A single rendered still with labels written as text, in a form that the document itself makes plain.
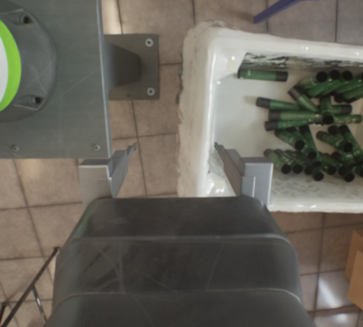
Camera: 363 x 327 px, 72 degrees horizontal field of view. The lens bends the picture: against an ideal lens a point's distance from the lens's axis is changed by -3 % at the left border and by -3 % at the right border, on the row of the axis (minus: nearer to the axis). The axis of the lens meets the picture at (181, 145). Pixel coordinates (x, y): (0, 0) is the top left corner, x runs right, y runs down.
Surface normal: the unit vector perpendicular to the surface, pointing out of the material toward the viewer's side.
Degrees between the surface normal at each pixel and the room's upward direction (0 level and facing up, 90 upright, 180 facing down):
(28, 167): 0
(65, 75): 0
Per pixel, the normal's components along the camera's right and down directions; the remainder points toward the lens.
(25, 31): 0.84, -0.38
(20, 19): 0.03, 0.29
